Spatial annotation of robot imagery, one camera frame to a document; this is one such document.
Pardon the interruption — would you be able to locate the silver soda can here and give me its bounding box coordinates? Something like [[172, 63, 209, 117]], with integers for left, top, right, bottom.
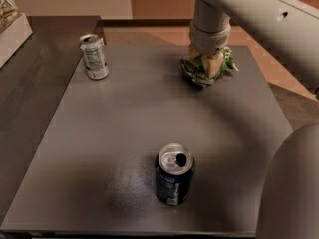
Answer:
[[79, 34, 109, 80]]

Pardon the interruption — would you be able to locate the dark blue pepsi can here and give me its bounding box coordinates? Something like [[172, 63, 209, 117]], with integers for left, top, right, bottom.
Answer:
[[155, 143, 195, 206]]

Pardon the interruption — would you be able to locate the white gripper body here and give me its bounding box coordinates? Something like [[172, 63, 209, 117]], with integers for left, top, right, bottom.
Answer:
[[189, 22, 231, 55]]

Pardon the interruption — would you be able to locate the white box with snacks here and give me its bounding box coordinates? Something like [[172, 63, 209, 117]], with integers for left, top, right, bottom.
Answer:
[[0, 0, 33, 68]]

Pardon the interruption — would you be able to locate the dark side counter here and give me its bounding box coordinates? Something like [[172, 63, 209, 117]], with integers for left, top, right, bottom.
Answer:
[[0, 16, 101, 224]]

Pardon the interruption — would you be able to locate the green jalapeno chip bag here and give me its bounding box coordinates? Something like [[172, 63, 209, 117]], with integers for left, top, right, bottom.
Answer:
[[180, 46, 238, 88]]

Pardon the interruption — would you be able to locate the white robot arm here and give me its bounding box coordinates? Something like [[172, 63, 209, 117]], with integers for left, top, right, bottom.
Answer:
[[190, 0, 319, 239]]

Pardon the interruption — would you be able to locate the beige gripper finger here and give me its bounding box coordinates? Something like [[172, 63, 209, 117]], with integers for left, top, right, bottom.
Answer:
[[201, 52, 223, 80], [188, 45, 200, 59]]

